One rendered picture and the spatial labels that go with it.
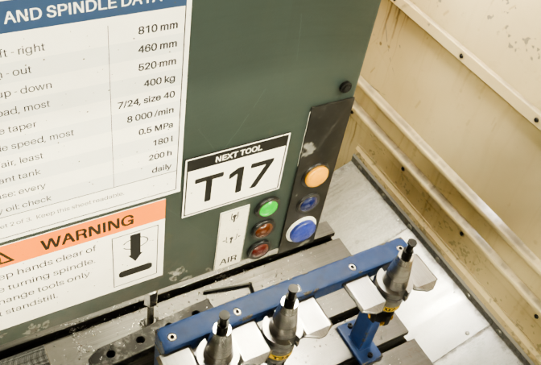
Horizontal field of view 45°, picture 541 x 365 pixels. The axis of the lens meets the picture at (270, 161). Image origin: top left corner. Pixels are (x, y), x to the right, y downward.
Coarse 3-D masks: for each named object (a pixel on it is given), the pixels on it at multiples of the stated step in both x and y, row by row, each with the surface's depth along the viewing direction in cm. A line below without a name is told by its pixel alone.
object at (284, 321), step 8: (280, 304) 95; (296, 304) 95; (280, 312) 96; (288, 312) 95; (296, 312) 96; (272, 320) 98; (280, 320) 96; (288, 320) 96; (296, 320) 97; (272, 328) 98; (280, 328) 97; (288, 328) 97; (296, 328) 99; (280, 336) 98; (288, 336) 98
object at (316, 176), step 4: (316, 168) 61; (320, 168) 61; (324, 168) 61; (312, 172) 61; (316, 172) 61; (320, 172) 61; (324, 172) 61; (308, 176) 61; (312, 176) 61; (316, 176) 61; (320, 176) 62; (324, 176) 62; (308, 180) 61; (312, 180) 61; (316, 180) 62; (320, 180) 62; (308, 184) 62; (312, 184) 62; (316, 184) 62; (320, 184) 63
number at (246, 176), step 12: (264, 156) 56; (276, 156) 57; (228, 168) 55; (240, 168) 56; (252, 168) 57; (264, 168) 58; (276, 168) 58; (228, 180) 56; (240, 180) 57; (252, 180) 58; (264, 180) 59; (228, 192) 57; (240, 192) 58
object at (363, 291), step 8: (352, 280) 109; (360, 280) 110; (368, 280) 110; (352, 288) 108; (360, 288) 108; (368, 288) 109; (376, 288) 109; (352, 296) 107; (360, 296) 107; (368, 296) 108; (376, 296) 108; (360, 304) 106; (368, 304) 106; (376, 304) 107; (384, 304) 107; (368, 312) 106; (376, 312) 106
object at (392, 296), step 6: (378, 276) 110; (378, 282) 109; (408, 282) 110; (378, 288) 109; (384, 288) 108; (408, 288) 109; (384, 294) 108; (390, 294) 107; (396, 294) 108; (402, 294) 109; (408, 294) 108; (390, 300) 109; (396, 300) 109
